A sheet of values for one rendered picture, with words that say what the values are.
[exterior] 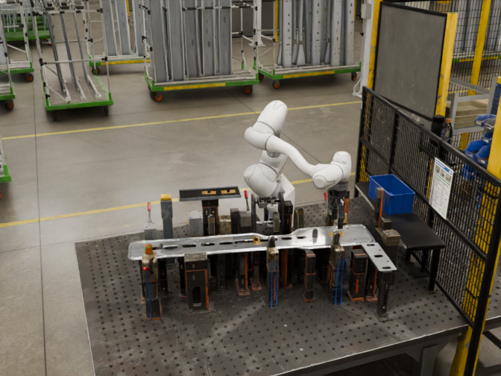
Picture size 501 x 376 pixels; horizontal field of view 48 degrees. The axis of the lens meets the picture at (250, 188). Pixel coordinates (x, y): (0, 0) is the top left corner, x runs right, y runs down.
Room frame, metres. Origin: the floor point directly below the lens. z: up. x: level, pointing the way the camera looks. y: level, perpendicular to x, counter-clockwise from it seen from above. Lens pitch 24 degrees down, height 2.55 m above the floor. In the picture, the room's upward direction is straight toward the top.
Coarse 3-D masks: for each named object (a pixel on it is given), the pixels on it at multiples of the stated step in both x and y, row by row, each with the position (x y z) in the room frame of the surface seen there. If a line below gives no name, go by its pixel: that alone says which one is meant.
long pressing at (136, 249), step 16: (160, 240) 2.77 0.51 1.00; (176, 240) 2.78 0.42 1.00; (192, 240) 2.78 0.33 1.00; (208, 240) 2.78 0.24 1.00; (224, 240) 2.78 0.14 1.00; (240, 240) 2.78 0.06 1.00; (288, 240) 2.78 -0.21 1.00; (304, 240) 2.78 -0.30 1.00; (320, 240) 2.78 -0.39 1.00; (352, 240) 2.78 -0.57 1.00; (368, 240) 2.78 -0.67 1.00; (128, 256) 2.61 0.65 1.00; (160, 256) 2.61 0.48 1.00; (176, 256) 2.61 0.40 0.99
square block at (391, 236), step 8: (384, 232) 2.76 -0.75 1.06; (392, 232) 2.76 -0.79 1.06; (384, 240) 2.75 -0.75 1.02; (392, 240) 2.72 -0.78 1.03; (384, 248) 2.75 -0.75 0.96; (392, 248) 2.72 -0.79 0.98; (392, 256) 2.72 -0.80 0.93; (392, 272) 2.73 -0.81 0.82; (392, 280) 2.73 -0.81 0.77; (392, 288) 2.73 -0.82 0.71
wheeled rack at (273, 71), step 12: (264, 36) 10.60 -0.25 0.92; (360, 60) 10.89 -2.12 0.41; (264, 72) 10.54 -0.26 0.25; (276, 72) 10.30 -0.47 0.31; (288, 72) 10.38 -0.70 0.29; (300, 72) 10.44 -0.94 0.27; (312, 72) 10.48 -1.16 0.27; (324, 72) 10.56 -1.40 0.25; (336, 72) 10.67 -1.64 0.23; (276, 84) 10.28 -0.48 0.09
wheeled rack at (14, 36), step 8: (16, 8) 14.59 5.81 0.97; (24, 8) 14.64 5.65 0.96; (40, 8) 14.79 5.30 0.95; (8, 32) 15.30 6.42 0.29; (16, 32) 15.30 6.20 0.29; (32, 32) 15.30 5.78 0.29; (40, 32) 15.30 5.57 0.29; (48, 32) 15.30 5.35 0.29; (8, 40) 14.43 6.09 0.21; (48, 40) 14.87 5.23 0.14
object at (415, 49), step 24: (384, 24) 5.80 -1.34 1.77; (408, 24) 5.40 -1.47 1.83; (432, 24) 5.06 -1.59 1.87; (384, 48) 5.76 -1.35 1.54; (408, 48) 5.36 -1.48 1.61; (432, 48) 5.01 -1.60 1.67; (384, 72) 5.72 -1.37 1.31; (408, 72) 5.32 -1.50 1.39; (432, 72) 4.98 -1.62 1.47; (384, 96) 5.68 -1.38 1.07; (408, 96) 5.29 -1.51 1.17; (432, 96) 4.94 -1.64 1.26; (408, 144) 5.21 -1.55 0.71; (384, 168) 5.56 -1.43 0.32; (432, 168) 4.78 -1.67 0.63
